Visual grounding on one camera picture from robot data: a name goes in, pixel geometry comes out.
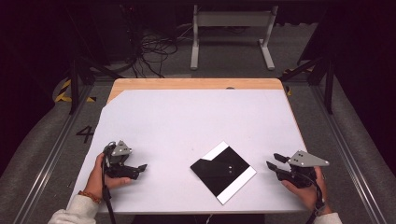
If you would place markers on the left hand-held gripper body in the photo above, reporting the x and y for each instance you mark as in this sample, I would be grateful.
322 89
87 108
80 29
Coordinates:
120 151

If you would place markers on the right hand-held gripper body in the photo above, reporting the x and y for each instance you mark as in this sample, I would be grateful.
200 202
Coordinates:
303 159

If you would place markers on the person's right hand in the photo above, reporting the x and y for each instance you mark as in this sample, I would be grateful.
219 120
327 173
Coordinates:
306 194

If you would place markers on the person's left hand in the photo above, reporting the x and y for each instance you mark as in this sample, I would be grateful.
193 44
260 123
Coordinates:
95 180

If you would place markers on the white board sheet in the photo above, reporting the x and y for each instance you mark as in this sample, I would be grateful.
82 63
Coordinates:
186 118

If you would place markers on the yellow black hazard tape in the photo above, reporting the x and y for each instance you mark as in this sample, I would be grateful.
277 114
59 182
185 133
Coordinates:
289 92
62 93

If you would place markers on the black metal stand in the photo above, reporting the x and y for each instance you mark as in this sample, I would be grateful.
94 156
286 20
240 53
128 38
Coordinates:
328 90
74 88

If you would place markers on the dark equipment box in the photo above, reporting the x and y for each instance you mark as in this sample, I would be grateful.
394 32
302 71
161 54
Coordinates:
120 31

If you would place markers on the aluminium floor rail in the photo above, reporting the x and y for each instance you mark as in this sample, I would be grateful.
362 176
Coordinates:
46 168
345 155

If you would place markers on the white metal desk frame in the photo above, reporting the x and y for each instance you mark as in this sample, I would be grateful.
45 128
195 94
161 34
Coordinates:
232 18

